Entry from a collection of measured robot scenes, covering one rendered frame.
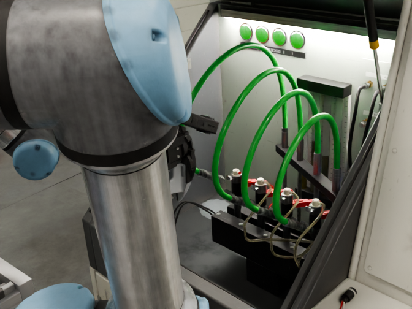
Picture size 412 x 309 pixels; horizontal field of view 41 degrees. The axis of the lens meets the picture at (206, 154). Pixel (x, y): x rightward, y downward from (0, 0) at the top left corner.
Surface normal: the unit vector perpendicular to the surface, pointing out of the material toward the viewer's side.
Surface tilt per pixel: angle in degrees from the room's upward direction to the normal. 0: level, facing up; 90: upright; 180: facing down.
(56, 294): 8
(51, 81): 88
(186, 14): 90
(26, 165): 90
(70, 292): 8
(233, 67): 90
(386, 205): 76
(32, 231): 0
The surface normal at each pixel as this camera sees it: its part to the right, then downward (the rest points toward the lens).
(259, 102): -0.70, 0.33
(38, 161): 0.12, 0.41
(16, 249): -0.05, -0.91
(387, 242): -0.70, 0.11
